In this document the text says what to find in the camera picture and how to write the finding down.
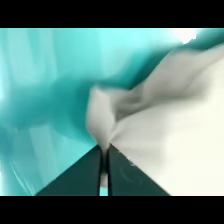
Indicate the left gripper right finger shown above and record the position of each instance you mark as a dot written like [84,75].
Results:
[130,176]

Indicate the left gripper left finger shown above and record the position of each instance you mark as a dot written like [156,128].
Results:
[78,178]

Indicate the brown shirt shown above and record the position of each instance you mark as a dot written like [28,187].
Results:
[173,133]

